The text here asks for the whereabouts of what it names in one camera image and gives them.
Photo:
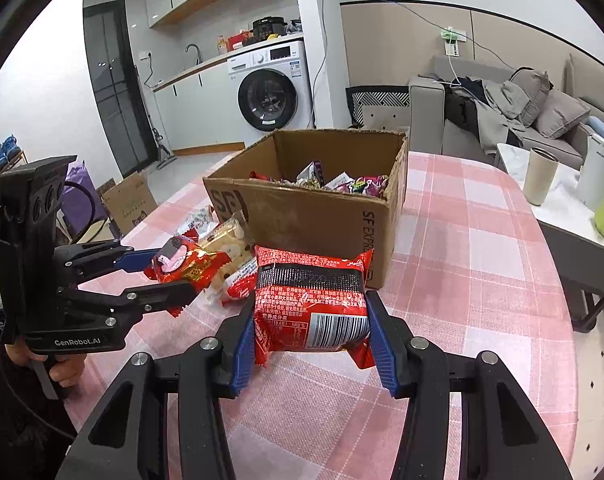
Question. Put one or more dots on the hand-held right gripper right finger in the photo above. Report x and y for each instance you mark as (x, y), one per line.
(382, 345)

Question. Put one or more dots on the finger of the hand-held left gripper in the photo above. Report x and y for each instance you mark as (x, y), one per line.
(136, 258)
(156, 297)

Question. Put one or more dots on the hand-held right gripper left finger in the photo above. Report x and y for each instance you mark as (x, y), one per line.
(242, 355)

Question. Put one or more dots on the red gold snack packet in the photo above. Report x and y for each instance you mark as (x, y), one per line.
(191, 265)

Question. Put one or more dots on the red barcode snack packet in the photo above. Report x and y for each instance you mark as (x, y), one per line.
(307, 305)

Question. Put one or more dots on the beige pastry packet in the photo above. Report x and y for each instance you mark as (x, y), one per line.
(229, 242)

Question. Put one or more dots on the large cardboard box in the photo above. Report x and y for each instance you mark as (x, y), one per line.
(302, 220)

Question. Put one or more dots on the magenta snack packet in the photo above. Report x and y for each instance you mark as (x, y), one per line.
(369, 185)

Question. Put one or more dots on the purple silver snack bag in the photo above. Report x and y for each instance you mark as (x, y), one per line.
(309, 175)

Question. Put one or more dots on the person's left forearm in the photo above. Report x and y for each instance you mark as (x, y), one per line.
(16, 435)

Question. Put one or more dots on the person's left hand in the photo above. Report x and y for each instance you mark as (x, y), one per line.
(70, 370)

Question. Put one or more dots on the small brown cardboard box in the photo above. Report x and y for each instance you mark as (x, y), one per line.
(131, 202)

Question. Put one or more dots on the purple plastic bag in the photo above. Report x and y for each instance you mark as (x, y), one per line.
(81, 200)

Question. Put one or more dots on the pink checked tablecloth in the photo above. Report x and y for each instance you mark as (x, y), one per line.
(457, 270)

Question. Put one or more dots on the grey floor mop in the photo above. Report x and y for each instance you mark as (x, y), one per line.
(164, 155)

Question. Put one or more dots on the white lower cabinets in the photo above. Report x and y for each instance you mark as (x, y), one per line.
(201, 110)

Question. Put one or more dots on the dark glass door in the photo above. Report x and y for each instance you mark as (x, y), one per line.
(114, 90)

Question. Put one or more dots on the curved kitchen faucet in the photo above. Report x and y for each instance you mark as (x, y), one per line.
(197, 52)

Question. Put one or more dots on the white washing machine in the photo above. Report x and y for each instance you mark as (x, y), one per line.
(272, 90)

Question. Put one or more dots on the white dotted rug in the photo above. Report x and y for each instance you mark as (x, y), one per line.
(599, 385)

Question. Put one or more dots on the white marble coffee table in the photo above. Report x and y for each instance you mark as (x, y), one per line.
(562, 215)

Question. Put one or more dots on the yellow bottle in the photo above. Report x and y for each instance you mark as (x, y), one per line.
(222, 46)

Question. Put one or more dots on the beige tumbler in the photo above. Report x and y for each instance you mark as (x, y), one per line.
(541, 177)

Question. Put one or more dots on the black white patterned board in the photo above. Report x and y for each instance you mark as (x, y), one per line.
(377, 107)

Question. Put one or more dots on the grey sofa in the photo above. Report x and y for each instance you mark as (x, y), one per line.
(427, 110)

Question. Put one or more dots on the red box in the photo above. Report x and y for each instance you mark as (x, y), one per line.
(240, 40)

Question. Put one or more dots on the dark clothes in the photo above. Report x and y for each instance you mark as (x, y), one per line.
(462, 110)

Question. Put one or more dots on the black pressure cooker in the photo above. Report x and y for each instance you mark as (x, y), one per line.
(269, 27)

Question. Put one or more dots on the grey coat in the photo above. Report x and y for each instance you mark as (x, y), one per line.
(499, 105)

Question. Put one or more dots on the white electric kettle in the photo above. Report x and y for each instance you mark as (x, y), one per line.
(599, 175)

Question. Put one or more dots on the light grey cushion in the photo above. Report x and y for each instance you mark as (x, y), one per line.
(562, 115)

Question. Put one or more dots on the dark grey cushion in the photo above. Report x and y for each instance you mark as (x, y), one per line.
(532, 92)

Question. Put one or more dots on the wall power strip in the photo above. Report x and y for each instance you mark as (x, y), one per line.
(452, 42)

